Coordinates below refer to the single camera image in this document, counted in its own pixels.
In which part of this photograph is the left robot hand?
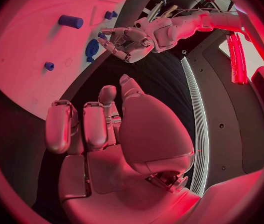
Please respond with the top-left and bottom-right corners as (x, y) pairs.
(96, 27), (155, 64)

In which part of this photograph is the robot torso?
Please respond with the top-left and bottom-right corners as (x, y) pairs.
(180, 29), (264, 198)

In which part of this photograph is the blue short cylinder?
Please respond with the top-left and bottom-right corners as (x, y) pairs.
(58, 14), (84, 29)

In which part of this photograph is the glowing light bar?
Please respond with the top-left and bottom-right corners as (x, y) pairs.
(226, 31), (249, 85)

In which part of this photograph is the white task board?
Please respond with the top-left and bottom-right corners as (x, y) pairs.
(0, 0), (136, 121)

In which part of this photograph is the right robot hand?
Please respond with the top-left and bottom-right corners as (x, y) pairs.
(45, 74), (202, 224)

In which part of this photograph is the blue gear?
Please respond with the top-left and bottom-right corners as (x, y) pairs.
(85, 39), (100, 59)

